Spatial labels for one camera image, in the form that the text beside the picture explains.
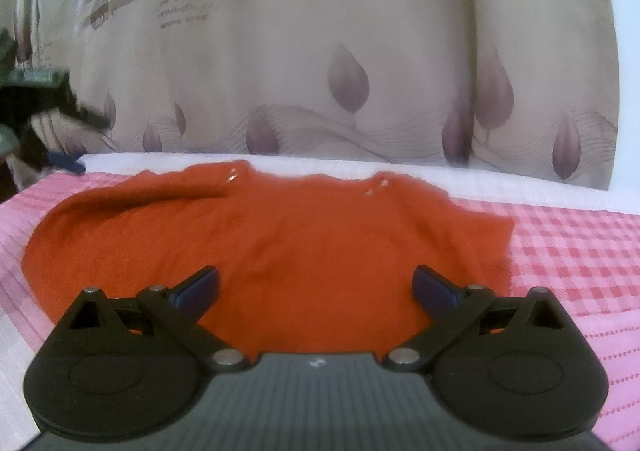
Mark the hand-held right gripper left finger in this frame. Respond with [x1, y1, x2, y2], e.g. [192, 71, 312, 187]
[64, 265, 249, 375]

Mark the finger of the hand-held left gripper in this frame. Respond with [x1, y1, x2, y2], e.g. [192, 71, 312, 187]
[56, 98, 112, 130]
[44, 150, 84, 176]

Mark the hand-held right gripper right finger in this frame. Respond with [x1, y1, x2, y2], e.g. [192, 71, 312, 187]
[383, 266, 574, 375]

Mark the red knitted sweater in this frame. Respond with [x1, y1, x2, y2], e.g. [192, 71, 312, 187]
[22, 159, 516, 363]

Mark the pink checkered bed sheet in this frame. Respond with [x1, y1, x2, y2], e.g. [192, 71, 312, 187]
[0, 151, 640, 451]

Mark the beige leaf print curtain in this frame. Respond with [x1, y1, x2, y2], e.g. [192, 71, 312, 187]
[0, 0, 622, 192]

